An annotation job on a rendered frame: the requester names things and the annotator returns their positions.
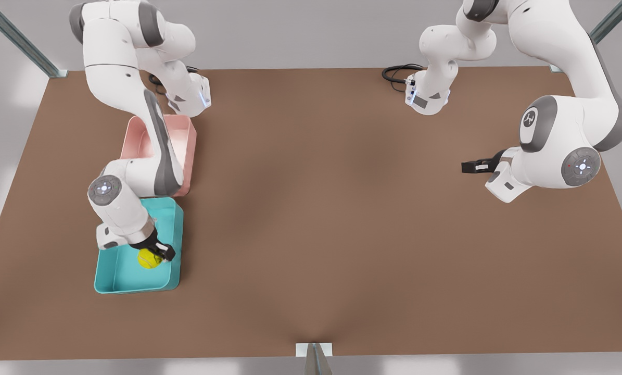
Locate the black cable loop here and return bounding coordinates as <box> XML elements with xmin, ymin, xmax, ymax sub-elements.
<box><xmin>382</xmin><ymin>64</ymin><xmax>425</xmax><ymax>93</ymax></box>
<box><xmin>149</xmin><ymin>66</ymin><xmax>200</xmax><ymax>96</ymax></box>

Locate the yellow tennis ball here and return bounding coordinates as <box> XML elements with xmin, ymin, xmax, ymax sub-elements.
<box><xmin>137</xmin><ymin>248</ymin><xmax>164</xmax><ymax>270</ymax></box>

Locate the silver frame post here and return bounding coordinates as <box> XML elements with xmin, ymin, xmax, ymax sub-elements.
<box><xmin>0</xmin><ymin>0</ymin><xmax>68</xmax><ymax>79</ymax></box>
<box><xmin>549</xmin><ymin>0</ymin><xmax>622</xmax><ymax>73</ymax></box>
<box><xmin>296</xmin><ymin>342</ymin><xmax>334</xmax><ymax>375</ymax></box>

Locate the pink plastic tray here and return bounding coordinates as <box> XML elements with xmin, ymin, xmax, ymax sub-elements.
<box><xmin>120</xmin><ymin>115</ymin><xmax>197</xmax><ymax>198</ymax></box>

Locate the teal plastic tray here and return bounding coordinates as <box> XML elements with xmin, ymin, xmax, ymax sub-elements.
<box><xmin>94</xmin><ymin>197</ymin><xmax>184</xmax><ymax>295</ymax></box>

